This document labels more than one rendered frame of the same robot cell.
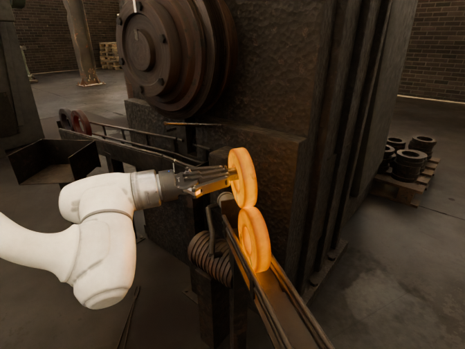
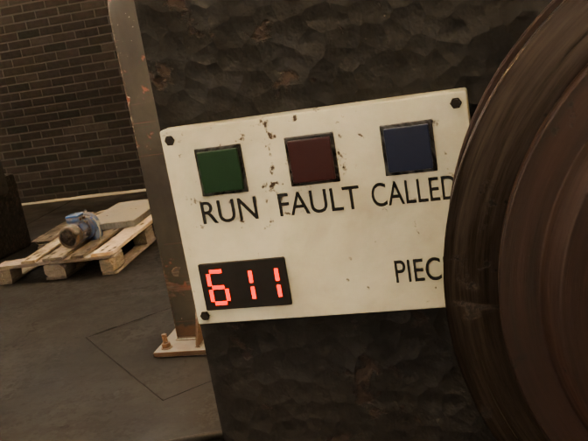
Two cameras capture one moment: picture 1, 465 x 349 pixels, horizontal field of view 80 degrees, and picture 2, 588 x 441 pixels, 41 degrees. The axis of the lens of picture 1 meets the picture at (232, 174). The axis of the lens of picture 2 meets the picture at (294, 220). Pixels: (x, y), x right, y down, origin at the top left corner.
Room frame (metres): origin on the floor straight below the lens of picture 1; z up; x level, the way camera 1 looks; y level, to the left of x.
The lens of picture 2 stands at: (0.75, 0.70, 1.32)
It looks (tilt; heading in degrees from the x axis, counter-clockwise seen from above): 14 degrees down; 336
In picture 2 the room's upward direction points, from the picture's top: 9 degrees counter-clockwise
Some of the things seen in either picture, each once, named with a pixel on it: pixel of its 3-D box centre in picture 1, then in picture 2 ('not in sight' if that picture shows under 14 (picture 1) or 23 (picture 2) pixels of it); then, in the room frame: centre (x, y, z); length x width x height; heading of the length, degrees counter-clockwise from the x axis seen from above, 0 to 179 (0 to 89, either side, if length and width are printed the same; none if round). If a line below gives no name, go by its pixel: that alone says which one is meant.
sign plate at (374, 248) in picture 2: not in sight; (323, 213); (1.34, 0.41, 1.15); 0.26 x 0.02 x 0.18; 51
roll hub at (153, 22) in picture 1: (146, 50); not in sight; (0.96, 0.27, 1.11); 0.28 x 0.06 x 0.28; 51
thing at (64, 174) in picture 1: (75, 215); not in sight; (1.13, 0.78, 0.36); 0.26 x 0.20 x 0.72; 86
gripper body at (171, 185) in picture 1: (179, 183); not in sight; (0.59, 0.13, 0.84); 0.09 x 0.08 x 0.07; 106
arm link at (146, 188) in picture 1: (148, 189); not in sight; (0.57, 0.20, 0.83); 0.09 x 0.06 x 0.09; 16
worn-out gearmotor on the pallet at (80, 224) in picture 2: not in sight; (87, 225); (5.79, -0.16, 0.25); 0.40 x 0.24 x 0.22; 141
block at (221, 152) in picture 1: (226, 181); not in sight; (0.90, 0.02, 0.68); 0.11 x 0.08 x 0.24; 141
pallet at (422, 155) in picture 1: (360, 146); not in sight; (2.43, -1.19, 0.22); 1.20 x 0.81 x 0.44; 49
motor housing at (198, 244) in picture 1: (221, 298); not in sight; (0.73, 0.04, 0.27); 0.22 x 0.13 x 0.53; 51
